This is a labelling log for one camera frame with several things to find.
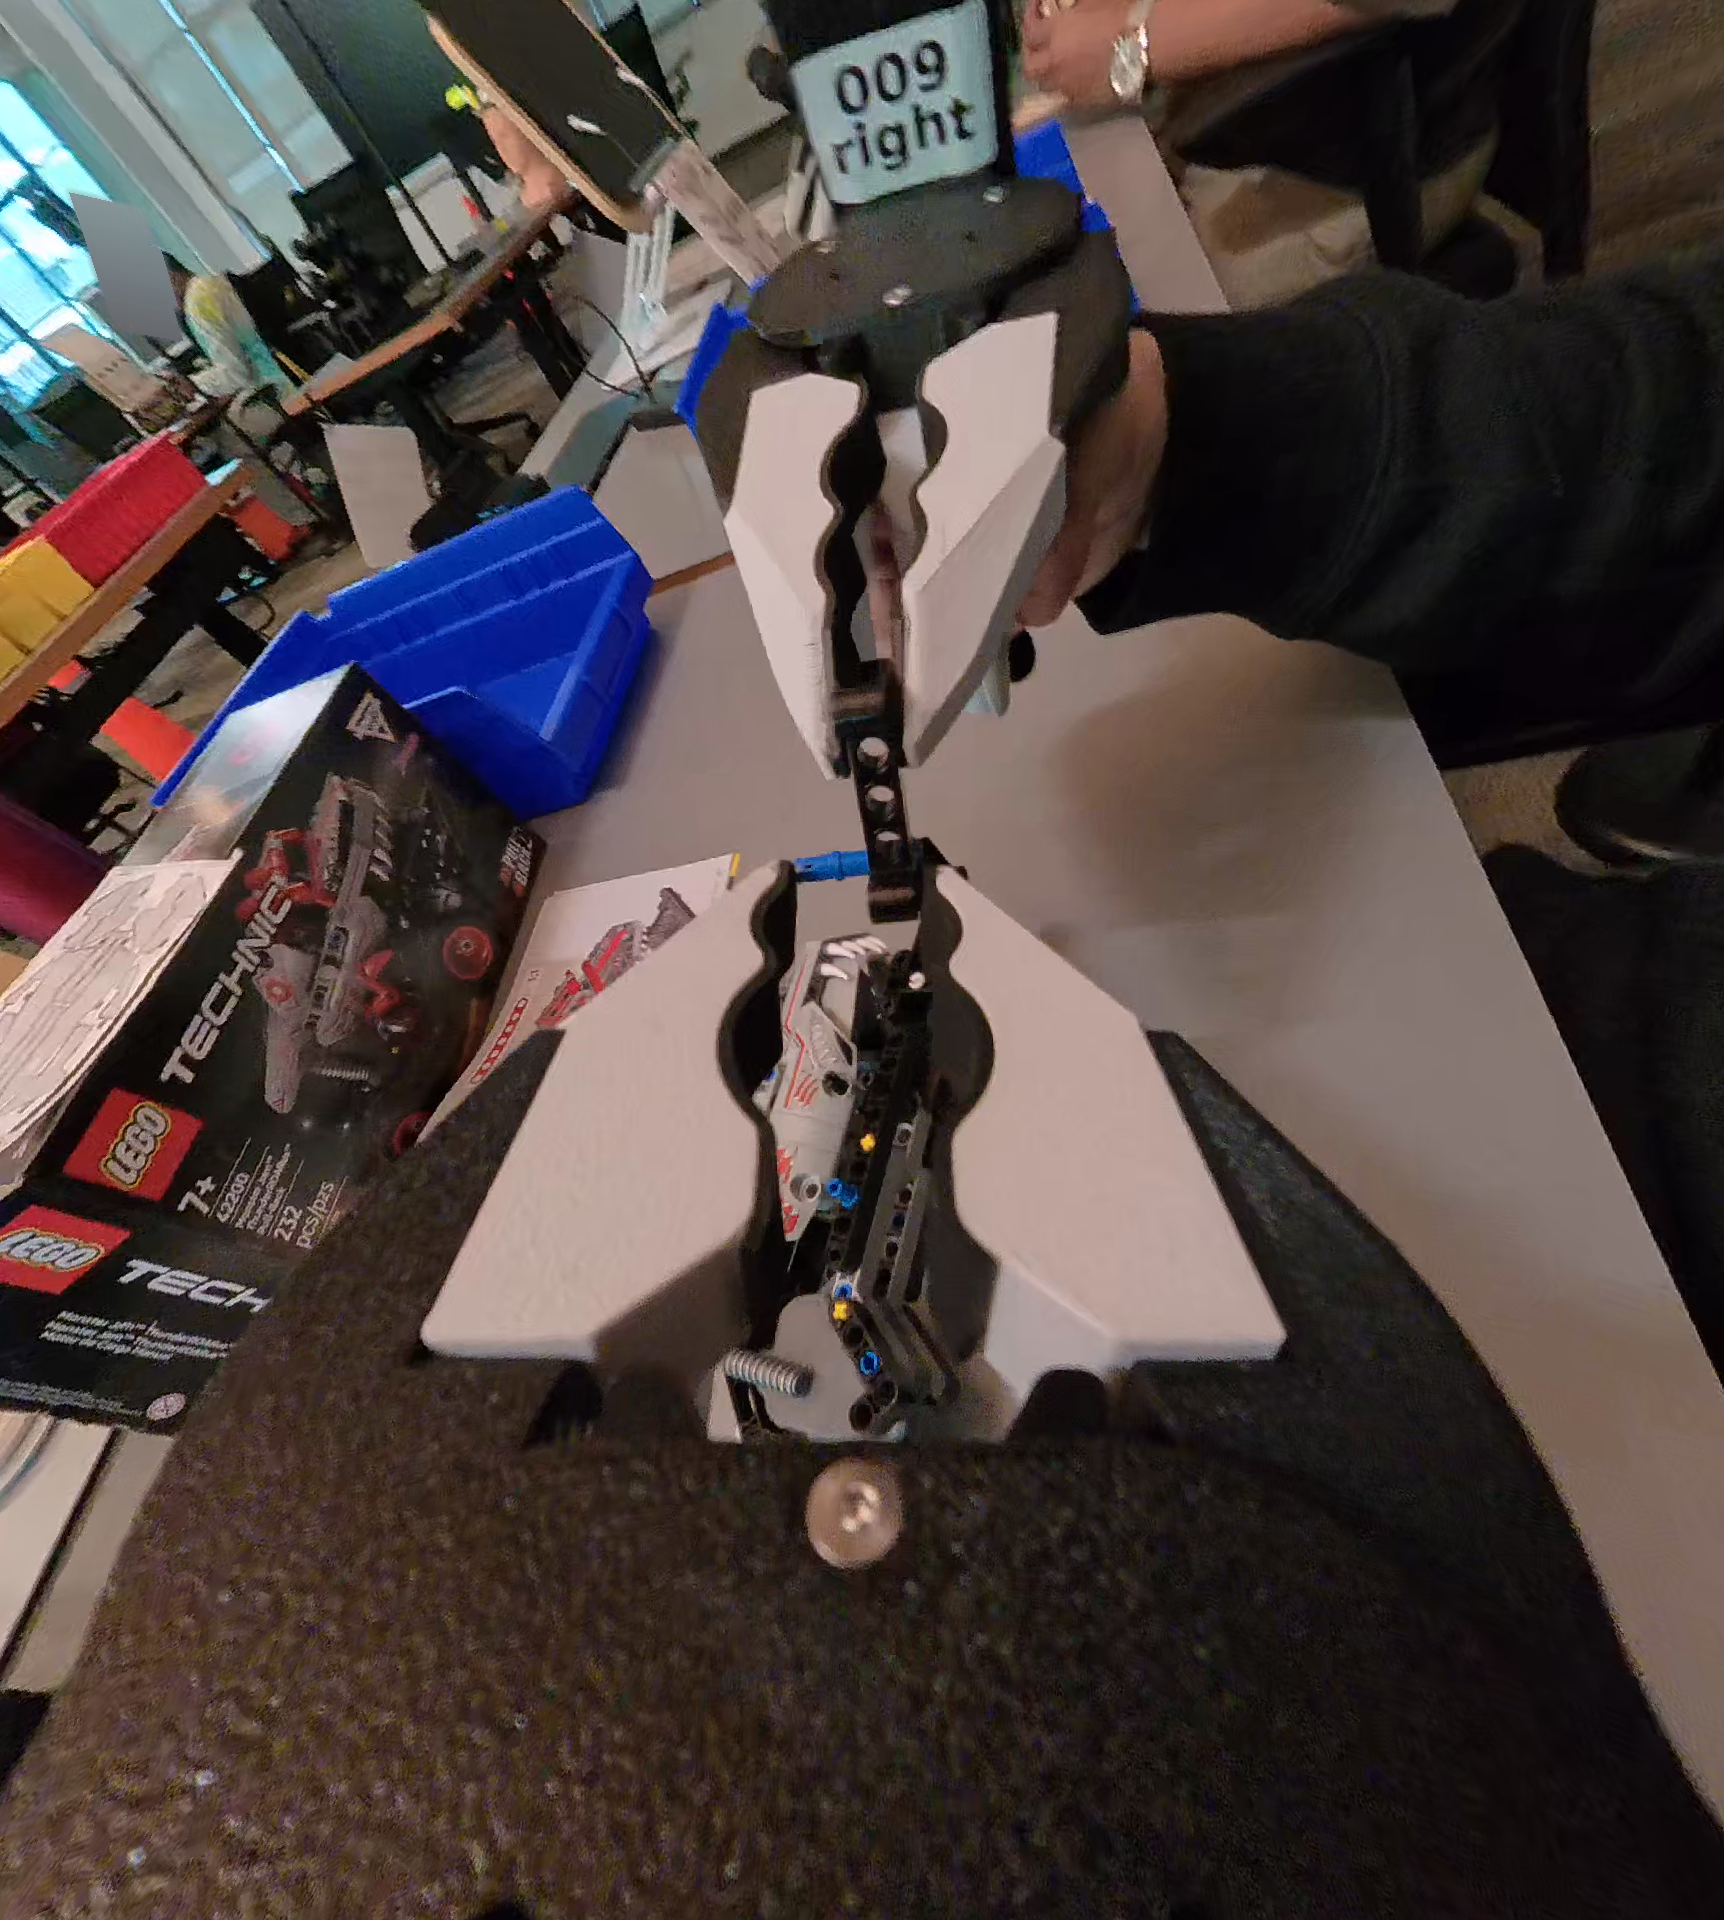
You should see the person's right hand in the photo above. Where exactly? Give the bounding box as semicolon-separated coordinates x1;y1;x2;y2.
1012;321;1180;632

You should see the black toy brick beam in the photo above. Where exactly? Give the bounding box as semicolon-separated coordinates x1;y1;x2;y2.
794;660;944;926

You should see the black toy set box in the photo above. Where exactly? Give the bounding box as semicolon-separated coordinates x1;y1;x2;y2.
0;665;550;1433

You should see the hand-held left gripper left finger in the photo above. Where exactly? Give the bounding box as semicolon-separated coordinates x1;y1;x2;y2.
418;862;802;1367

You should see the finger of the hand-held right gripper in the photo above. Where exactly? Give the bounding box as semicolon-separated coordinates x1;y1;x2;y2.
896;311;1072;768
720;371;902;780

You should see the row of red bins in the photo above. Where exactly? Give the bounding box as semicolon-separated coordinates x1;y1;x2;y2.
6;434;212;588

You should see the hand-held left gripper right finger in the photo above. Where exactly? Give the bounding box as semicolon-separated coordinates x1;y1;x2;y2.
918;866;1288;1423

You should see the black sign board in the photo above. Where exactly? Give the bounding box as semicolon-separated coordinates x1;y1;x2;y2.
418;0;789;287

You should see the person's right forearm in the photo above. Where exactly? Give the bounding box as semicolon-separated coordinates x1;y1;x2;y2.
1078;179;1724;768

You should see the grey red toy brick truck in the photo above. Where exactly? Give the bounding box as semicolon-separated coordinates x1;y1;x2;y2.
717;930;975;1441

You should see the open instruction booklet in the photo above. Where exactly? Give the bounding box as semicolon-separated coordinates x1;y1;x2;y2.
418;854;744;1142

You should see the black office chair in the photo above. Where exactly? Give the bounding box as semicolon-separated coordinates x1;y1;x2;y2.
1176;0;1600;282

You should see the grey desk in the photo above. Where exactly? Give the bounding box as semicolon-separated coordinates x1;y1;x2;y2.
0;111;1724;1920

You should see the wooden workbench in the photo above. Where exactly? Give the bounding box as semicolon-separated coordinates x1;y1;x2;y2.
0;456;264;768

